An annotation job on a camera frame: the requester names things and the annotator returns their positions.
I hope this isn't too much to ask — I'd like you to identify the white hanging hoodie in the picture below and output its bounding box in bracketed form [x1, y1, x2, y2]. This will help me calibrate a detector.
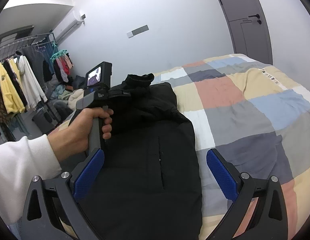
[18, 55, 47, 110]

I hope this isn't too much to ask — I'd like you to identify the black puffer jacket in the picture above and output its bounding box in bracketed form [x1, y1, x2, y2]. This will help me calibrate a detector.
[80, 74, 202, 239]

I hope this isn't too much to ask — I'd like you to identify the white wall air conditioner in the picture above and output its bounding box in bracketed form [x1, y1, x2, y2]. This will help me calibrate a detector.
[53, 10, 86, 43]

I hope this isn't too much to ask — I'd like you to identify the grey room door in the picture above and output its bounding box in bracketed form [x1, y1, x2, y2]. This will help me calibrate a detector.
[219, 0, 273, 64]

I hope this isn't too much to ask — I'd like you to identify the white left sleeve forearm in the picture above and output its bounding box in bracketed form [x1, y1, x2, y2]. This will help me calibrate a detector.
[0, 135, 61, 225]

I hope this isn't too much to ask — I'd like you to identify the dark grey hanging coat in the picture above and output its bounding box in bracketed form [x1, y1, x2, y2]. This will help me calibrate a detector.
[16, 46, 53, 92]

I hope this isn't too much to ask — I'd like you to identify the teal clip hanger with laundry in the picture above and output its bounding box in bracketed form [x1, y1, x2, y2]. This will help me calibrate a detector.
[50, 42, 73, 85]

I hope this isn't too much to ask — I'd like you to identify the cream fluffy blanket pile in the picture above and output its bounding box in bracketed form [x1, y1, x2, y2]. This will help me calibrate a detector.
[67, 88, 84, 111]

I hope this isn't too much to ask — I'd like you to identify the yellow fleece jacket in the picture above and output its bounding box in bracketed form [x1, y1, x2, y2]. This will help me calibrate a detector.
[0, 62, 25, 114]

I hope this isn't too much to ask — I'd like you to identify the dark grey suitcase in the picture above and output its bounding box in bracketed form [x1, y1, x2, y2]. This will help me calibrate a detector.
[32, 101, 62, 134]

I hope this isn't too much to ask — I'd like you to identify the metal clothes rack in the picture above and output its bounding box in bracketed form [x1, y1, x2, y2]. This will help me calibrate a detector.
[0, 25, 56, 61]

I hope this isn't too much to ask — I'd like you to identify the person's left hand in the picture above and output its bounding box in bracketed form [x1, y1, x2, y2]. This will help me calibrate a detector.
[47, 107, 114, 162]

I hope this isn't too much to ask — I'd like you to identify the grey wall switch panel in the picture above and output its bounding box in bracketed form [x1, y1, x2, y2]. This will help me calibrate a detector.
[127, 25, 149, 38]

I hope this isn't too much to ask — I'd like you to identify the patchwork checkered bed quilt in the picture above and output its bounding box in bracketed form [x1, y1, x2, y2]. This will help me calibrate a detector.
[153, 54, 310, 239]

